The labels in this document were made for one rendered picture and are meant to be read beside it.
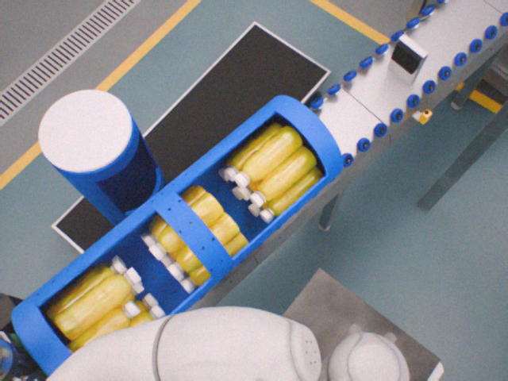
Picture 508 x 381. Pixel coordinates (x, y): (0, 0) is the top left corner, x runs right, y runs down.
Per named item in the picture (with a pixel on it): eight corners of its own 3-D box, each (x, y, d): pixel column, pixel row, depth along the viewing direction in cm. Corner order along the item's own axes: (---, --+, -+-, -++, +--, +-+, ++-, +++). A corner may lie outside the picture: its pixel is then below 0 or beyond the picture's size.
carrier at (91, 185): (114, 244, 230) (175, 249, 228) (28, 170, 148) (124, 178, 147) (126, 186, 240) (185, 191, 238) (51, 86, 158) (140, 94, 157)
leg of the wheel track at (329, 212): (332, 225, 246) (352, 178, 187) (324, 233, 244) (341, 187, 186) (324, 217, 247) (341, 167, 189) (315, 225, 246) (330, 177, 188)
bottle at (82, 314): (60, 319, 123) (125, 270, 128) (76, 342, 121) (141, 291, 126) (50, 314, 116) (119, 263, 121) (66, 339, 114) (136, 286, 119)
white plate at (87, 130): (27, 167, 147) (29, 168, 148) (121, 175, 146) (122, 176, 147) (50, 86, 157) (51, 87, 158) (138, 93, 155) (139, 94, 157)
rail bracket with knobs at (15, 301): (41, 322, 145) (25, 318, 135) (20, 340, 143) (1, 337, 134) (23, 296, 148) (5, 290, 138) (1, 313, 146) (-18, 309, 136)
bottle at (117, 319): (56, 365, 115) (124, 308, 119) (53, 348, 121) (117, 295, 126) (77, 382, 119) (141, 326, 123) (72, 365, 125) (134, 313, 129)
